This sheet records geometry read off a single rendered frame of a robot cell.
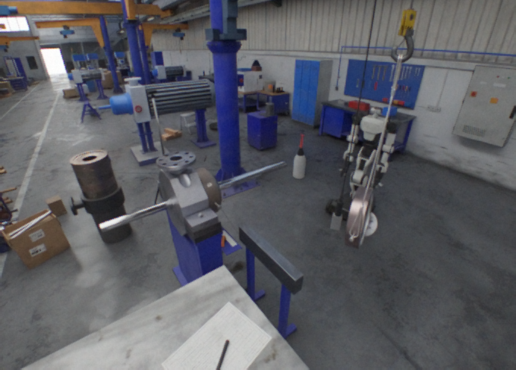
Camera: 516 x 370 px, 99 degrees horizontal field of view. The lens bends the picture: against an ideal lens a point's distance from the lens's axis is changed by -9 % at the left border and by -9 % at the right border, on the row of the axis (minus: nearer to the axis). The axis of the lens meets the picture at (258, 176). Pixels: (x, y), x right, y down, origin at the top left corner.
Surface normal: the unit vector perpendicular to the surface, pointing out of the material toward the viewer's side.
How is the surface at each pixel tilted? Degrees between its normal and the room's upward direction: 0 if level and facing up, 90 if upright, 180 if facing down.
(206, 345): 0
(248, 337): 0
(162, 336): 0
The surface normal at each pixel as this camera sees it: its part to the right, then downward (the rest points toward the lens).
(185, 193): 0.43, -0.35
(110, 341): 0.00, -0.88
